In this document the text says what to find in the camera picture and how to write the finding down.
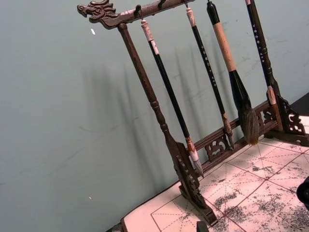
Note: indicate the black brush with white carved cap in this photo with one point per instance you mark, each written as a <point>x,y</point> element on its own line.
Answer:
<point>169,96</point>

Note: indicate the carved dark wooden brush rack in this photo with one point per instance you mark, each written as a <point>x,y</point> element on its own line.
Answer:
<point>142,72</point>

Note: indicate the thin black brush with white characters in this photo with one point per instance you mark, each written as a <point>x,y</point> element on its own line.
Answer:
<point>207,62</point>

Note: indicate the white grid calligraphy practice cloth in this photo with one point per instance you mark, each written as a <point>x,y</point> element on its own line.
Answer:
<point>251,183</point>

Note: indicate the dark brush with pale ferrule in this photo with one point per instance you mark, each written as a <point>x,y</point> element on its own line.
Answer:
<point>257,31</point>

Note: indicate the black round object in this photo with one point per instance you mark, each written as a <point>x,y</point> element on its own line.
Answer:
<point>304,192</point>

